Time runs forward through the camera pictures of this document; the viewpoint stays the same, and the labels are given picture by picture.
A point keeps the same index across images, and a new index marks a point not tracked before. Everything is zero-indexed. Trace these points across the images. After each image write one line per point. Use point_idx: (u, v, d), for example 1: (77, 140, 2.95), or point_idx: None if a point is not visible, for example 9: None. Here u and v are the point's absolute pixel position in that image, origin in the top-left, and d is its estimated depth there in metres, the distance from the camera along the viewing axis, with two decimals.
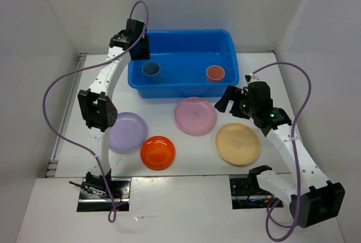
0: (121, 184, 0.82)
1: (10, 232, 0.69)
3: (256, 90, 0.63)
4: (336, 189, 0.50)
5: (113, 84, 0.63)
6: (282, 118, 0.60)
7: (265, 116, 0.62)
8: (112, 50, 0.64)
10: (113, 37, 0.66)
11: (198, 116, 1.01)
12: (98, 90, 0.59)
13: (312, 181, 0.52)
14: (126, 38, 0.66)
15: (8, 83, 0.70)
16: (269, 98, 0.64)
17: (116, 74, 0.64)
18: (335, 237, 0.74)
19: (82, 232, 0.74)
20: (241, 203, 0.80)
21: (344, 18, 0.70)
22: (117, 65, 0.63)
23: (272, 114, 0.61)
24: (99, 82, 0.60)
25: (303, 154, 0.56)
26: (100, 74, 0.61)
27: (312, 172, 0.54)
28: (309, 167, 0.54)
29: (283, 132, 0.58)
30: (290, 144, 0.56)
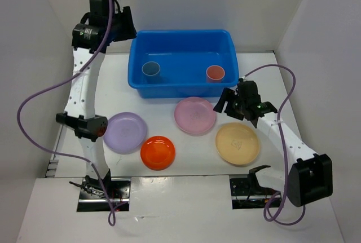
0: (121, 184, 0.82)
1: (11, 232, 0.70)
3: (245, 87, 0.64)
4: (322, 159, 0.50)
5: (89, 99, 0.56)
6: (268, 107, 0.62)
7: (253, 108, 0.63)
8: (78, 54, 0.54)
10: (75, 31, 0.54)
11: (198, 115, 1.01)
12: (76, 114, 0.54)
13: (299, 154, 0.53)
14: (89, 31, 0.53)
15: (7, 83, 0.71)
16: (256, 93, 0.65)
17: (91, 87, 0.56)
18: (335, 237, 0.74)
19: (82, 232, 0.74)
20: (241, 203, 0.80)
21: (344, 19, 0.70)
22: (88, 77, 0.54)
23: (260, 105, 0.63)
24: (74, 102, 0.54)
25: (289, 134, 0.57)
26: (73, 93, 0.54)
27: (299, 146, 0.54)
28: (296, 144, 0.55)
29: (268, 118, 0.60)
30: (276, 125, 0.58)
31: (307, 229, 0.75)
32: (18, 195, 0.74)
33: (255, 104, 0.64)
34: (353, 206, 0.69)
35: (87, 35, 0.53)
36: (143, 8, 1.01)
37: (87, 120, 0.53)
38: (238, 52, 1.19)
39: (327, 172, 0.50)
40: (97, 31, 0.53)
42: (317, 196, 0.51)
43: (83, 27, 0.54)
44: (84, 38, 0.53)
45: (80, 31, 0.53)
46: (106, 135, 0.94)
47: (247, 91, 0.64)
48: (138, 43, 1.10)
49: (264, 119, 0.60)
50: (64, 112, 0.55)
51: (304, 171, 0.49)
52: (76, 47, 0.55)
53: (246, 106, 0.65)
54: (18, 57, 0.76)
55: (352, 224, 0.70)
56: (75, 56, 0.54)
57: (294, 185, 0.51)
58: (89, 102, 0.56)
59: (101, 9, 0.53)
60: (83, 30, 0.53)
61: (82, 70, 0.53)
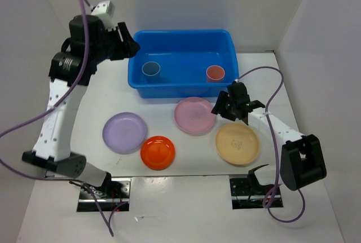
0: (121, 184, 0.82)
1: (11, 232, 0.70)
3: (233, 88, 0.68)
4: (311, 139, 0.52)
5: (64, 138, 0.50)
6: (256, 104, 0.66)
7: (243, 106, 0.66)
8: (54, 87, 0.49)
10: (53, 61, 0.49)
11: (198, 115, 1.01)
12: (45, 154, 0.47)
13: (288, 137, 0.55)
14: (69, 62, 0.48)
15: (7, 83, 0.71)
16: (245, 93, 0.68)
17: (66, 124, 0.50)
18: (335, 237, 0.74)
19: (82, 232, 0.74)
20: (241, 203, 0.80)
21: (344, 19, 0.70)
22: (62, 114, 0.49)
23: (248, 104, 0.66)
24: (44, 141, 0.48)
25: (277, 123, 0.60)
26: (44, 129, 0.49)
27: (287, 131, 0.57)
28: (284, 129, 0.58)
29: (257, 111, 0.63)
30: (265, 117, 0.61)
31: (307, 229, 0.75)
32: (19, 195, 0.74)
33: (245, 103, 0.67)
34: (353, 206, 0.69)
35: (66, 67, 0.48)
36: (143, 8, 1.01)
37: (58, 162, 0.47)
38: (238, 52, 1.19)
39: (316, 150, 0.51)
40: (77, 62, 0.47)
42: (313, 177, 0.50)
43: (64, 54, 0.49)
44: (62, 69, 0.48)
45: (60, 60, 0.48)
46: (106, 134, 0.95)
47: (236, 92, 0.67)
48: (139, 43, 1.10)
49: (253, 114, 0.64)
50: (32, 150, 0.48)
51: (293, 148, 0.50)
52: (54, 78, 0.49)
53: (236, 106, 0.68)
54: (18, 57, 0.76)
55: (352, 224, 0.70)
56: (52, 87, 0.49)
57: (288, 168, 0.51)
58: (63, 141, 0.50)
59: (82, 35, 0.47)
60: (62, 60, 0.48)
61: (57, 105, 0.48)
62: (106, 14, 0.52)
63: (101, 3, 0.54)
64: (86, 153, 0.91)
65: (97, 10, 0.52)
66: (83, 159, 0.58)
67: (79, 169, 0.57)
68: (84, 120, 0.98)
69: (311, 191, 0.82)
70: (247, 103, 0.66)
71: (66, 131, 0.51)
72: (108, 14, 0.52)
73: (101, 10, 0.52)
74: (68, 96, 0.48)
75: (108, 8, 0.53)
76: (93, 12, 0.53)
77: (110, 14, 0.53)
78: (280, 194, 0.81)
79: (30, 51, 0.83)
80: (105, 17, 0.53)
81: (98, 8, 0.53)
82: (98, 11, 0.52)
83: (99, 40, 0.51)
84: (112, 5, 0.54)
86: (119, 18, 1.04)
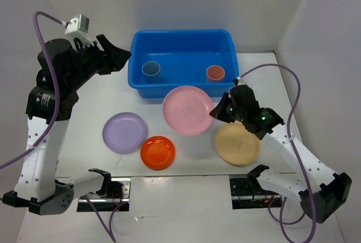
0: (121, 184, 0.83)
1: (10, 231, 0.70)
3: (240, 97, 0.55)
4: (344, 181, 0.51)
5: (47, 177, 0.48)
6: (274, 118, 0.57)
7: (256, 119, 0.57)
8: (34, 124, 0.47)
10: (30, 97, 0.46)
11: (193, 110, 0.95)
12: (29, 195, 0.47)
13: (320, 178, 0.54)
14: (47, 98, 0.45)
15: (5, 84, 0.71)
16: (255, 101, 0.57)
17: (49, 162, 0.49)
18: (335, 237, 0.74)
19: (82, 231, 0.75)
20: (241, 203, 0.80)
21: (345, 19, 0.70)
22: (44, 153, 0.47)
23: (264, 116, 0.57)
24: (26, 181, 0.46)
25: (304, 152, 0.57)
26: (25, 170, 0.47)
27: (318, 168, 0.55)
28: (313, 164, 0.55)
29: (278, 133, 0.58)
30: (288, 142, 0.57)
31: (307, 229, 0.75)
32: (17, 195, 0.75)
33: (259, 116, 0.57)
34: (354, 206, 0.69)
35: (43, 103, 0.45)
36: (142, 8, 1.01)
37: (42, 203, 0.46)
38: (238, 52, 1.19)
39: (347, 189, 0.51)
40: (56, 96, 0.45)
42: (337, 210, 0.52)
43: (39, 89, 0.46)
44: (40, 105, 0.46)
45: (37, 96, 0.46)
46: (106, 134, 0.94)
47: (246, 102, 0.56)
48: (139, 43, 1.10)
49: (274, 135, 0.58)
50: (14, 191, 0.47)
51: (330, 197, 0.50)
52: (32, 115, 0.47)
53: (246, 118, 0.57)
54: (16, 57, 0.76)
55: (353, 225, 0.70)
56: (30, 125, 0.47)
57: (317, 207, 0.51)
58: (46, 180, 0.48)
59: (57, 70, 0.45)
60: (40, 96, 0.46)
61: (35, 145, 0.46)
62: (79, 31, 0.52)
63: (73, 18, 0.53)
64: (87, 153, 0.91)
65: (69, 29, 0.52)
66: (71, 191, 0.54)
67: (67, 203, 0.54)
68: (84, 120, 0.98)
69: None
70: (263, 116, 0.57)
71: (49, 169, 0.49)
72: (80, 31, 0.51)
73: (73, 27, 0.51)
74: (48, 134, 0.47)
75: (79, 23, 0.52)
76: (66, 31, 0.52)
77: (83, 30, 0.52)
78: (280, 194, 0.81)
79: (28, 51, 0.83)
80: (78, 34, 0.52)
81: (70, 25, 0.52)
82: (70, 29, 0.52)
83: (74, 65, 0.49)
84: (84, 20, 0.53)
86: (119, 18, 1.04)
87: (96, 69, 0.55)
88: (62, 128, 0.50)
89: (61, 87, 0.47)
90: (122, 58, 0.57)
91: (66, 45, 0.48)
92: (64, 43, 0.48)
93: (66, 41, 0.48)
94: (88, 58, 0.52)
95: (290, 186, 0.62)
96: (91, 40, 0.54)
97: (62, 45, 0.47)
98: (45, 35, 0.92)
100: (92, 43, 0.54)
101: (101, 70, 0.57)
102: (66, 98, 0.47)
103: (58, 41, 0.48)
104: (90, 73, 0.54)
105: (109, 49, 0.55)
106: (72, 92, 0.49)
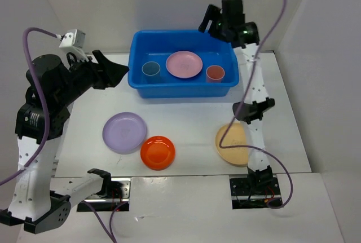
0: (121, 184, 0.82)
1: (9, 232, 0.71)
3: (225, 4, 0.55)
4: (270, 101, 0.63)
5: (41, 195, 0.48)
6: (252, 33, 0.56)
7: (237, 31, 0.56)
8: (25, 144, 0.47)
10: (18, 116, 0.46)
11: (187, 64, 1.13)
12: (23, 214, 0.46)
13: (256, 95, 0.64)
14: (35, 116, 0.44)
15: (4, 84, 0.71)
16: (241, 12, 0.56)
17: (42, 180, 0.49)
18: (335, 237, 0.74)
19: (81, 231, 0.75)
20: (242, 203, 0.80)
21: (346, 18, 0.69)
22: (35, 173, 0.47)
23: (246, 31, 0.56)
24: (20, 201, 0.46)
25: (258, 75, 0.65)
26: (17, 190, 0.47)
27: (259, 89, 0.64)
28: (258, 85, 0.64)
29: (248, 52, 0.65)
30: (250, 62, 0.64)
31: (307, 229, 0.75)
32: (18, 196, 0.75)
33: (240, 28, 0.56)
34: (354, 206, 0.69)
35: (32, 122, 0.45)
36: (142, 8, 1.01)
37: (36, 222, 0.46)
38: None
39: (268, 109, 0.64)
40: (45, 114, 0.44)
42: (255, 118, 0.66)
43: (29, 107, 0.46)
44: (30, 124, 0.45)
45: (25, 115, 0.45)
46: (106, 133, 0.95)
47: (230, 8, 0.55)
48: (139, 43, 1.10)
49: (246, 50, 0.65)
50: (8, 211, 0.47)
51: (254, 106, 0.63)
52: (21, 135, 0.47)
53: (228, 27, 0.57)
54: (16, 58, 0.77)
55: (352, 224, 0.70)
56: (21, 145, 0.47)
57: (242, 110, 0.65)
58: (41, 199, 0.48)
59: (46, 88, 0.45)
60: (29, 115, 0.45)
61: (27, 166, 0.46)
62: (74, 47, 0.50)
63: (68, 32, 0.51)
64: (87, 153, 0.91)
65: (63, 43, 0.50)
66: (67, 204, 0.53)
67: (64, 216, 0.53)
68: (84, 120, 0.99)
69: (312, 190, 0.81)
70: (245, 30, 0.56)
71: (43, 185, 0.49)
72: (74, 47, 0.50)
73: (67, 43, 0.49)
74: (38, 154, 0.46)
75: (74, 39, 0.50)
76: (60, 44, 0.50)
77: (77, 45, 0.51)
78: (280, 194, 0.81)
79: (29, 52, 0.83)
80: (72, 49, 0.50)
81: (65, 39, 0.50)
82: (65, 44, 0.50)
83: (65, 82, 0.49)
84: (79, 34, 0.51)
86: (118, 18, 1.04)
87: (89, 84, 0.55)
88: (53, 146, 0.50)
89: (52, 104, 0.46)
90: (117, 74, 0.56)
91: (56, 61, 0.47)
92: (54, 59, 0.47)
93: (56, 57, 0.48)
94: (81, 74, 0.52)
95: (256, 129, 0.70)
96: (86, 56, 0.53)
97: (52, 62, 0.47)
98: (44, 36, 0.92)
100: (87, 58, 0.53)
101: (95, 84, 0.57)
102: (57, 116, 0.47)
103: (48, 56, 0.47)
104: (82, 88, 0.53)
105: (104, 65, 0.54)
106: (62, 109, 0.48)
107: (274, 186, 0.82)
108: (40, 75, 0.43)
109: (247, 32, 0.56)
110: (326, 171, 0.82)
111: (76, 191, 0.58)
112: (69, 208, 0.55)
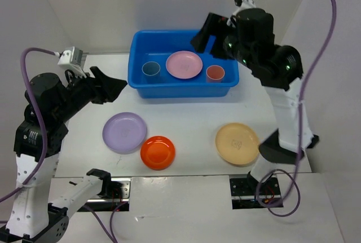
0: (121, 184, 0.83)
1: None
3: (253, 27, 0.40)
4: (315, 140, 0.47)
5: (40, 211, 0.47)
6: (295, 65, 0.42)
7: (276, 64, 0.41)
8: (23, 163, 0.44)
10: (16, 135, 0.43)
11: (187, 65, 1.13)
12: (21, 232, 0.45)
13: (304, 141, 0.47)
14: (34, 136, 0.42)
15: (4, 84, 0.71)
16: (271, 35, 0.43)
17: (41, 198, 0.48)
18: (335, 237, 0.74)
19: (81, 231, 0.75)
20: (241, 203, 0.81)
21: (346, 18, 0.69)
22: (34, 190, 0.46)
23: (288, 66, 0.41)
24: (18, 218, 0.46)
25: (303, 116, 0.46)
26: (16, 207, 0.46)
27: (305, 133, 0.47)
28: (304, 129, 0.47)
29: (292, 92, 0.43)
30: (296, 106, 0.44)
31: (307, 229, 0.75)
32: None
33: (280, 61, 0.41)
34: (354, 206, 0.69)
35: (31, 140, 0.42)
36: (142, 8, 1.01)
37: (34, 239, 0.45)
38: None
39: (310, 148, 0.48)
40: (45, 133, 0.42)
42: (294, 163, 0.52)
43: (27, 125, 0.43)
44: (29, 143, 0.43)
45: (24, 133, 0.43)
46: (106, 133, 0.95)
47: (258, 32, 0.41)
48: (139, 44, 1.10)
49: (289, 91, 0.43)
50: (7, 228, 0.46)
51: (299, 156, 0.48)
52: (20, 152, 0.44)
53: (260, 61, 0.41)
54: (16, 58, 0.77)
55: (352, 224, 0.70)
56: (18, 163, 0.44)
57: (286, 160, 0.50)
58: (39, 215, 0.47)
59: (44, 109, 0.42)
60: (27, 133, 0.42)
61: (25, 184, 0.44)
62: (71, 65, 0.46)
63: (66, 50, 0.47)
64: (87, 153, 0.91)
65: (61, 61, 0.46)
66: (66, 219, 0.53)
67: (62, 231, 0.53)
68: (84, 120, 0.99)
69: (312, 190, 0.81)
70: (287, 65, 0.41)
71: (42, 202, 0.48)
72: (73, 64, 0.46)
73: (65, 60, 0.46)
74: (38, 172, 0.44)
75: (72, 56, 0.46)
76: (58, 62, 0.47)
77: (75, 62, 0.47)
78: (280, 194, 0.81)
79: (29, 52, 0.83)
80: (70, 67, 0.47)
81: (62, 57, 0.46)
82: (62, 61, 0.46)
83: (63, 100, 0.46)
84: (77, 51, 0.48)
86: (118, 18, 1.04)
87: (87, 100, 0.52)
88: (52, 162, 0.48)
89: (49, 122, 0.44)
90: (115, 89, 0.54)
91: (54, 79, 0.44)
92: (52, 77, 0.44)
93: (54, 75, 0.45)
94: (78, 90, 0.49)
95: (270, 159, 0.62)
96: (84, 73, 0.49)
97: (50, 80, 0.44)
98: (44, 36, 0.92)
100: (85, 75, 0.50)
101: (93, 99, 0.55)
102: (55, 133, 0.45)
103: (45, 76, 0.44)
104: (80, 104, 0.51)
105: (101, 80, 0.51)
106: (61, 126, 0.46)
107: (274, 186, 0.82)
108: (38, 95, 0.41)
109: (289, 67, 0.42)
110: (326, 171, 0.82)
111: (75, 200, 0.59)
112: (67, 224, 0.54)
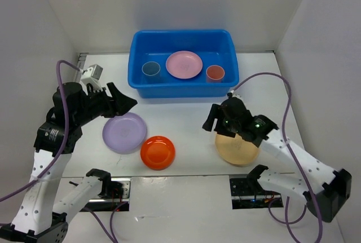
0: (121, 184, 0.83)
1: None
3: (230, 107, 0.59)
4: (343, 175, 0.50)
5: (47, 208, 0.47)
6: (267, 124, 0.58)
7: (251, 128, 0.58)
8: (40, 158, 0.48)
10: (39, 132, 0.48)
11: (187, 66, 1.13)
12: (27, 228, 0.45)
13: (321, 177, 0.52)
14: (54, 133, 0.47)
15: (4, 84, 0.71)
16: (246, 110, 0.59)
17: (51, 194, 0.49)
18: (335, 236, 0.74)
19: (80, 231, 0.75)
20: (241, 203, 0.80)
21: (346, 18, 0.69)
22: (47, 184, 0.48)
23: (258, 124, 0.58)
24: (26, 213, 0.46)
25: (303, 154, 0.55)
26: (26, 202, 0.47)
27: (317, 168, 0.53)
28: (313, 165, 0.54)
29: (273, 138, 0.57)
30: (285, 146, 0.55)
31: (307, 228, 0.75)
32: (18, 196, 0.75)
33: (253, 124, 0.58)
34: (353, 206, 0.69)
35: (52, 137, 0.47)
36: (143, 8, 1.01)
37: (38, 235, 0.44)
38: (238, 52, 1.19)
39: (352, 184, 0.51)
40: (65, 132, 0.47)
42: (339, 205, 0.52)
43: (48, 125, 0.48)
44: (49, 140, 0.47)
45: (45, 131, 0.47)
46: (106, 134, 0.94)
47: (236, 108, 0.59)
48: (139, 44, 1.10)
49: (269, 141, 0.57)
50: (12, 224, 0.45)
51: (332, 194, 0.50)
52: (39, 148, 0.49)
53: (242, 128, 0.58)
54: (16, 58, 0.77)
55: (352, 224, 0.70)
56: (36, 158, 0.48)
57: (324, 208, 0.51)
58: (46, 213, 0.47)
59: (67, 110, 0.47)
60: (48, 131, 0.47)
61: (40, 177, 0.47)
62: (92, 78, 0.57)
63: (89, 67, 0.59)
64: (87, 153, 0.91)
65: (84, 75, 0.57)
66: (65, 225, 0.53)
67: (61, 237, 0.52)
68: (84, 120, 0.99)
69: None
70: (257, 124, 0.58)
71: (50, 200, 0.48)
72: (93, 78, 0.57)
73: (87, 75, 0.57)
74: (53, 167, 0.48)
75: (93, 72, 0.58)
76: (82, 78, 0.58)
77: (96, 77, 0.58)
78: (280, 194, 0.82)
79: (29, 51, 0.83)
80: (91, 81, 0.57)
81: (86, 73, 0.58)
82: (85, 76, 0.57)
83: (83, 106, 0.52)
84: (98, 69, 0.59)
86: (118, 18, 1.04)
87: (101, 111, 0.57)
88: (64, 162, 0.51)
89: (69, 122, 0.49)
90: (126, 104, 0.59)
91: (78, 85, 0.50)
92: (76, 84, 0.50)
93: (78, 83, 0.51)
94: (95, 102, 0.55)
95: (293, 187, 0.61)
96: (101, 87, 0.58)
97: (74, 87, 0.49)
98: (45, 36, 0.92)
100: (101, 88, 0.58)
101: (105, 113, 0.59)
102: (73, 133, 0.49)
103: (71, 83, 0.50)
104: (95, 114, 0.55)
105: (116, 96, 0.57)
106: (77, 128, 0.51)
107: None
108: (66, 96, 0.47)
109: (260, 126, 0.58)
110: None
111: (80, 203, 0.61)
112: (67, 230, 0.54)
